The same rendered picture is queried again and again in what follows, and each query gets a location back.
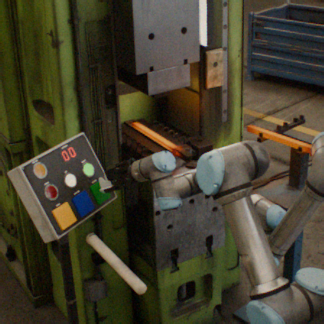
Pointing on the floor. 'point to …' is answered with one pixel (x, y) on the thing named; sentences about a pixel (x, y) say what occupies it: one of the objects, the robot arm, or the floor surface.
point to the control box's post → (68, 278)
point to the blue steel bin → (287, 43)
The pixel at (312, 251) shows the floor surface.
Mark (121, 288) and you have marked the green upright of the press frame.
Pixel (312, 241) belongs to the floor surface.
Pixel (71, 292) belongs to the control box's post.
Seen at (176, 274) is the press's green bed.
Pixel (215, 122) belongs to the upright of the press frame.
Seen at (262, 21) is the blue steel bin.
